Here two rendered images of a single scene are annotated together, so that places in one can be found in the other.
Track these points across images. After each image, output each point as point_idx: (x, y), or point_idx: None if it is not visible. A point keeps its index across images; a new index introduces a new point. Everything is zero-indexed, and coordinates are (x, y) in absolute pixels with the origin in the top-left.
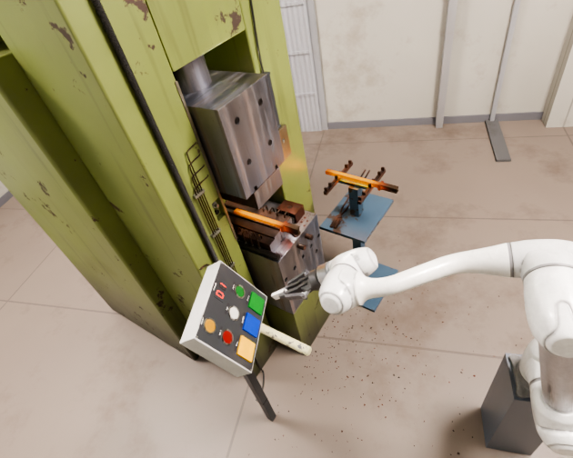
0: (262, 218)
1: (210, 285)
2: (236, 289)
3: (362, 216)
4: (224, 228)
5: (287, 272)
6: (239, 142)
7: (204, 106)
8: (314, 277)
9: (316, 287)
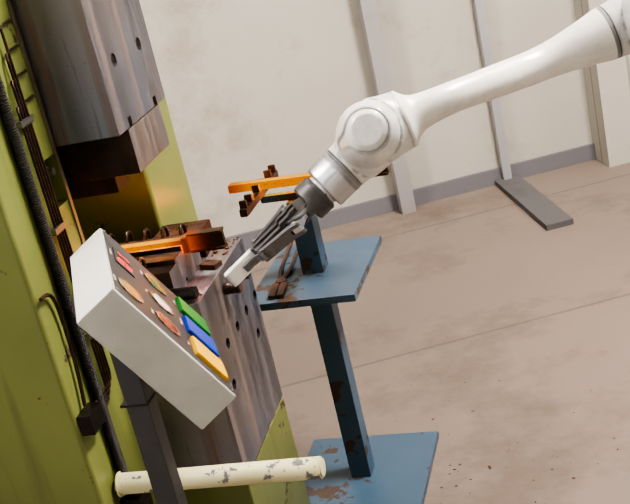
0: (132, 245)
1: (101, 249)
2: (147, 276)
3: (330, 269)
4: (69, 231)
5: (217, 343)
6: (96, 11)
7: None
8: (308, 184)
9: (318, 202)
